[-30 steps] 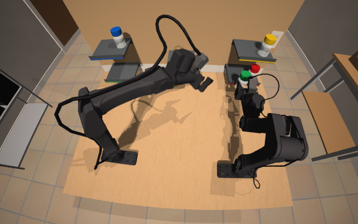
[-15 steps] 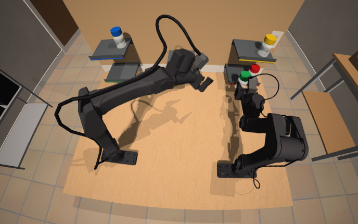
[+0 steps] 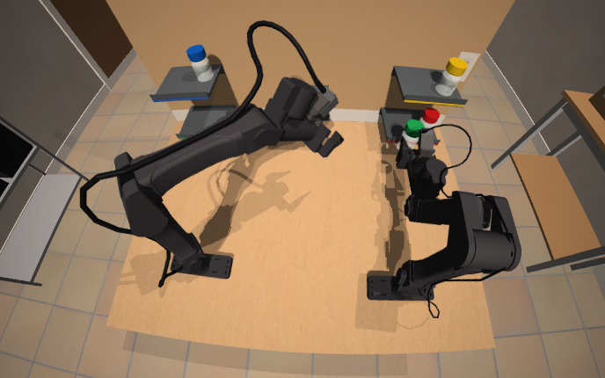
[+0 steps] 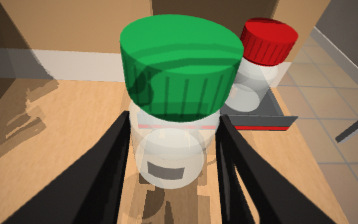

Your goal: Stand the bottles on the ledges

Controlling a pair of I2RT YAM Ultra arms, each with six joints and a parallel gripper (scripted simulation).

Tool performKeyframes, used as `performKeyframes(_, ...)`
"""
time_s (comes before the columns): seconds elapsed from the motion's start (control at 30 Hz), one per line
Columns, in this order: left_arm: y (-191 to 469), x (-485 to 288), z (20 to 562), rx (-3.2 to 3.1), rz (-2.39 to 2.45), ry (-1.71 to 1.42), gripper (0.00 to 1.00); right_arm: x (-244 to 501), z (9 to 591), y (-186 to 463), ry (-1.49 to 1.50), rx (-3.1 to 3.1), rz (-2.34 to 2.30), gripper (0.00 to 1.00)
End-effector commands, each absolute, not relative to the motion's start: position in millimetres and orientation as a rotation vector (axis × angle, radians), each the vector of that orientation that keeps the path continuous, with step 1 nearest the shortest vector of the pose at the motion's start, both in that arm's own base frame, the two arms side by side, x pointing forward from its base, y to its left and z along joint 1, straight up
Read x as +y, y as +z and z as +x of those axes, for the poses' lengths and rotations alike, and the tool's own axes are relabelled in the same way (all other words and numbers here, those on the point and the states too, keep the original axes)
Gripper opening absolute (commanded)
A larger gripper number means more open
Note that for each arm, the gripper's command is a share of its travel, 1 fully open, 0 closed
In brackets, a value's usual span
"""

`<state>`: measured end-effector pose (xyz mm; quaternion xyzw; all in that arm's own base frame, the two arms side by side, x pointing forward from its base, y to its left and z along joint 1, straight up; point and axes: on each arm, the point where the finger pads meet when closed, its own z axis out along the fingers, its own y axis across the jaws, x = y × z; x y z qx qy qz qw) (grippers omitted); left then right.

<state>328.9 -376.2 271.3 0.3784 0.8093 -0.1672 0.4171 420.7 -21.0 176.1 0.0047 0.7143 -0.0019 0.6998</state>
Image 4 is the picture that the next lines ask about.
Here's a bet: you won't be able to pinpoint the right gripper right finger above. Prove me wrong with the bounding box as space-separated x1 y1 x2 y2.
215 115 337 224

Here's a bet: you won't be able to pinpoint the white bottle with green cap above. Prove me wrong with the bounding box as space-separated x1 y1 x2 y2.
119 14 244 189

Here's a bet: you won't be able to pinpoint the white bottle with red cap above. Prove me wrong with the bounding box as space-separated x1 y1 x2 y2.
225 18 298 113

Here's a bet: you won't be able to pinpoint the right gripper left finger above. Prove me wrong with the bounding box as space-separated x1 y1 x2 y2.
1 111 131 224

